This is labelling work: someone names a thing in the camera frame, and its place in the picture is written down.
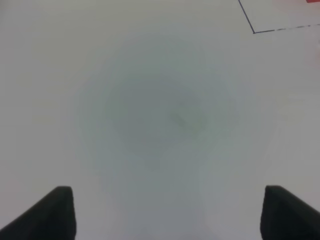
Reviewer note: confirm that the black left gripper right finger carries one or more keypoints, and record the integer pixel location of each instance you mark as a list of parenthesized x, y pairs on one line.
[(284, 216)]

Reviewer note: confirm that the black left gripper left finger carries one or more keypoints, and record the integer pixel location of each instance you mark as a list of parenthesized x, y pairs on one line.
[(51, 218)]

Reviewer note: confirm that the template red cube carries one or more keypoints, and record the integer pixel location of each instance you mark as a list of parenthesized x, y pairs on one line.
[(312, 1)]

